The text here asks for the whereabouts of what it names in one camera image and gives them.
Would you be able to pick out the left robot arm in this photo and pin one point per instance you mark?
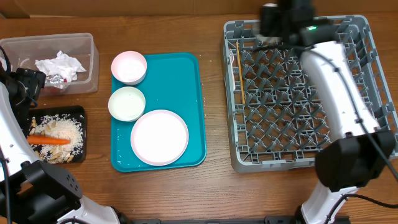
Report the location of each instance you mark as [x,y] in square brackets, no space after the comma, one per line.
[36,191]

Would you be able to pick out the red snack wrapper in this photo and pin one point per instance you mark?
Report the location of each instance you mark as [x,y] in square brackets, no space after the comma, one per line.
[56,81]

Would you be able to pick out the clear plastic storage bin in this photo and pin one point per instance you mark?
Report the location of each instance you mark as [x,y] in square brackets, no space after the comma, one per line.
[23,51]

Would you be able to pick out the rice and food scraps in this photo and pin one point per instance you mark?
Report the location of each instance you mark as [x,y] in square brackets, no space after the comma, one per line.
[69,126]

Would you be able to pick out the black plastic waste tray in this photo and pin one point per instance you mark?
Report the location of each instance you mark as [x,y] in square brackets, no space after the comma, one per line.
[52,111]

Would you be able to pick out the teal plastic serving tray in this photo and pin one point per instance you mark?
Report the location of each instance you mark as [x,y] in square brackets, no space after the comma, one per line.
[172,83]

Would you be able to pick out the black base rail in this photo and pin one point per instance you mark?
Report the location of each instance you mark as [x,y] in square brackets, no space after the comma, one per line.
[266,220]

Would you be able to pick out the grey plastic dishwasher rack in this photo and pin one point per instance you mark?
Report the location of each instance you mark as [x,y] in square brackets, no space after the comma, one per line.
[283,126]

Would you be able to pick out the white bowl with food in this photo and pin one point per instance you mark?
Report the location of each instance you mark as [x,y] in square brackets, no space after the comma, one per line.
[127,104]

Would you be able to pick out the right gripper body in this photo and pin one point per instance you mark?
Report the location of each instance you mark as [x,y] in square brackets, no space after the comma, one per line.
[272,23]

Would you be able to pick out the white napkin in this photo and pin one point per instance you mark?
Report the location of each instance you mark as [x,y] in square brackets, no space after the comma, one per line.
[64,65]

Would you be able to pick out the white plastic fork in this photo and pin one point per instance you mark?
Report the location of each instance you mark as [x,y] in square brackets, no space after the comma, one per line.
[231,67]

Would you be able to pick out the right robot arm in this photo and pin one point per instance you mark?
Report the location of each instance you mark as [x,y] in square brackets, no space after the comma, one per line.
[359,149]

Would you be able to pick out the wooden skewer stick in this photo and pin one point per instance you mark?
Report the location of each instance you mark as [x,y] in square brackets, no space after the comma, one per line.
[240,73]

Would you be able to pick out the orange carrot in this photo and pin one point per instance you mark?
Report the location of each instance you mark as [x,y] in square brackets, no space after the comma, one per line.
[38,139]

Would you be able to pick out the pink round plate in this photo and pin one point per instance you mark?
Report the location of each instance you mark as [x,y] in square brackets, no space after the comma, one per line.
[159,137]

